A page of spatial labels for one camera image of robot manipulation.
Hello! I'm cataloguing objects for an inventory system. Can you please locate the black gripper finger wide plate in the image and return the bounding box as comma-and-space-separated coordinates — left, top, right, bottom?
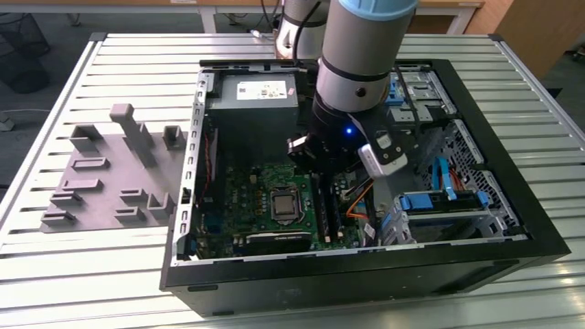
287, 135, 317, 169

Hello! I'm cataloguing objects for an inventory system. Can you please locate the black RAM slot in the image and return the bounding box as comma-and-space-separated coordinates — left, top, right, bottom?
313, 173, 331, 243

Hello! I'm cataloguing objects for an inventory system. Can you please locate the CPU socket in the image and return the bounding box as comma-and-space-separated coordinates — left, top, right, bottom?
267, 185, 304, 226

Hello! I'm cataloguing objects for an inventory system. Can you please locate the grey power supply unit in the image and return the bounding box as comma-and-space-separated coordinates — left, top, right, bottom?
208, 73, 316, 162

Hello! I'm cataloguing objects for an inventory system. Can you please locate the silver CPU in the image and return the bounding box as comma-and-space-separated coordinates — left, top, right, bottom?
272, 195, 299, 217

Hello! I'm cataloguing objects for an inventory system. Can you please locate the green motherboard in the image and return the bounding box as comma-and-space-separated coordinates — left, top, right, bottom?
195, 160, 369, 258

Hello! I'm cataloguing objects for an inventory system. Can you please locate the blue plastic drive latch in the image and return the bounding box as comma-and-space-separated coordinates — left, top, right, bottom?
385, 80, 407, 106

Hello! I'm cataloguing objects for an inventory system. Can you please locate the hard disk in blue carrier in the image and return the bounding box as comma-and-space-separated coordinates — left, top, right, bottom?
397, 190, 491, 213

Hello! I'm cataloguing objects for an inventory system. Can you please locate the grey metal drive cage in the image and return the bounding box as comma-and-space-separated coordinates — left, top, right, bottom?
385, 63, 459, 145

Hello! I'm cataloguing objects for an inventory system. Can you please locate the black graphics card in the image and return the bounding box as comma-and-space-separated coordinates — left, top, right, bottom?
232, 230, 316, 256

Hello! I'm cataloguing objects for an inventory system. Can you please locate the grey metal disk bay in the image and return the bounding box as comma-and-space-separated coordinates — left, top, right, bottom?
381, 205, 528, 246

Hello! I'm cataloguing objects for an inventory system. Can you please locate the black open PC case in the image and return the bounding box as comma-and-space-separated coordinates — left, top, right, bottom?
159, 58, 572, 318

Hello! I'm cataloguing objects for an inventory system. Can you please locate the grey parts rack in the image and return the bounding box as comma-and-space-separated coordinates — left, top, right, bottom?
39, 103, 189, 234

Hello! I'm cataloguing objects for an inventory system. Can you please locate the white framed wooden desk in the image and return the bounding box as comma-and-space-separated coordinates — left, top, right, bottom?
0, 0, 487, 35

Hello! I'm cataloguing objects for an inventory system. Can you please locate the brown wooden cabinet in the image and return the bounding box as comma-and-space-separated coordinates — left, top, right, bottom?
465, 0, 585, 80

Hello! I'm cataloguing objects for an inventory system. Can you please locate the black mesh wastebasket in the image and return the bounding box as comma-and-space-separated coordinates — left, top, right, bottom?
0, 12, 52, 94

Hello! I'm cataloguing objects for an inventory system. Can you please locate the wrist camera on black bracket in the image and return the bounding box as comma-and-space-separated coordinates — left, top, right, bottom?
349, 112, 409, 180

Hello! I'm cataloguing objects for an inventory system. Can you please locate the black cable bundle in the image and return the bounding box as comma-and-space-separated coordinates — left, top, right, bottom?
340, 118, 452, 203

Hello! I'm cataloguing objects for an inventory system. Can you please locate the orange wire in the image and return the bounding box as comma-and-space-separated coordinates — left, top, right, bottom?
345, 202, 368, 220

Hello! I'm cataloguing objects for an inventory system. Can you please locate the blue flat wire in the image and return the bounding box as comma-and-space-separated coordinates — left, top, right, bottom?
432, 156, 459, 202

